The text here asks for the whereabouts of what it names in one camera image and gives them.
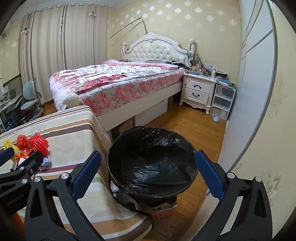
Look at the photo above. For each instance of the trash bin with black bag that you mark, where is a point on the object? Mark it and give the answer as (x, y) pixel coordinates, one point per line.
(150, 166)

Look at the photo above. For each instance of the cardboard box with orange edge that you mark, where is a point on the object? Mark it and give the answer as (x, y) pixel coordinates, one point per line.
(161, 208)

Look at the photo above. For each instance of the red foam fruit net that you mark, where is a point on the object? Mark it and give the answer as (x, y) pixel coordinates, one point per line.
(38, 142)

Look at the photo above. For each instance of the beige curtain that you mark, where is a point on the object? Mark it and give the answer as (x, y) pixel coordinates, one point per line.
(85, 34)
(44, 58)

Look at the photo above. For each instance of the black item on bed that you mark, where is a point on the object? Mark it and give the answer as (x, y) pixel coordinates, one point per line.
(175, 63)

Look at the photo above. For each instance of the clear plastic drawer unit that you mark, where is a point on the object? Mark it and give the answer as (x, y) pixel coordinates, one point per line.
(222, 99)

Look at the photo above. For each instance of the white bottle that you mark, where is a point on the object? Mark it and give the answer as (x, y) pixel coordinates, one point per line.
(213, 73)

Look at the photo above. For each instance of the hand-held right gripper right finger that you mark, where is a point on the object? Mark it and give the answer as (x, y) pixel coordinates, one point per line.
(209, 176)

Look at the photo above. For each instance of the orange snack wrapper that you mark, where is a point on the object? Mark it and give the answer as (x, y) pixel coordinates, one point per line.
(24, 153)

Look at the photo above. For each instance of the white nightstand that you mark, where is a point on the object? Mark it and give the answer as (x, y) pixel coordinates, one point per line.
(197, 89)

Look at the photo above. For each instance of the crumpled plastic on floor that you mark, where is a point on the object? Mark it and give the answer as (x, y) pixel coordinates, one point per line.
(216, 118)

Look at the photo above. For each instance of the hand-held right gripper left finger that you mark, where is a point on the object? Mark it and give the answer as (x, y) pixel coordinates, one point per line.
(85, 172)

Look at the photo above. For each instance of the pink floral blanket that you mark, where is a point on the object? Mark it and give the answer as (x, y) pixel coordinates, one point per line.
(120, 81)

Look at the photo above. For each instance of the cluttered study desk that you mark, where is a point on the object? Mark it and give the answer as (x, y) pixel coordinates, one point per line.
(9, 104)

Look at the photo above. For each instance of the white wardrobe sliding door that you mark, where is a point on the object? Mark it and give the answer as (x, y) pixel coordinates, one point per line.
(249, 81)

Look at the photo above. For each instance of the blue-grey desk chair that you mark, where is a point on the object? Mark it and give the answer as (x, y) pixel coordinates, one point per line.
(30, 99)

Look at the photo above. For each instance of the white upholstered bed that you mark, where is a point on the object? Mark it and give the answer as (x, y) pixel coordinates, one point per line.
(152, 52)

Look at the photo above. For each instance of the pale purple tissue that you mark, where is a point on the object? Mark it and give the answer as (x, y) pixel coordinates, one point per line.
(46, 162)

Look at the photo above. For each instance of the striped tablecloth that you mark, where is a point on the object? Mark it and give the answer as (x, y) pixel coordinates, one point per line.
(69, 129)

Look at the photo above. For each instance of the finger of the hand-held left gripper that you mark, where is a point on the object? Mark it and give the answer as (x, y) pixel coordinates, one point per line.
(7, 155)
(32, 161)

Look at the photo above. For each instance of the white storage box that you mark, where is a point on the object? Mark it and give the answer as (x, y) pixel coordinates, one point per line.
(152, 111)

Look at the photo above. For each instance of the yellow foam fruit net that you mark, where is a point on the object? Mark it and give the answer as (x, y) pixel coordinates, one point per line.
(9, 144)

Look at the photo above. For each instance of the brown cardboard box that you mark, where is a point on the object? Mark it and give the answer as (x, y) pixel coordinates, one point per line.
(126, 126)

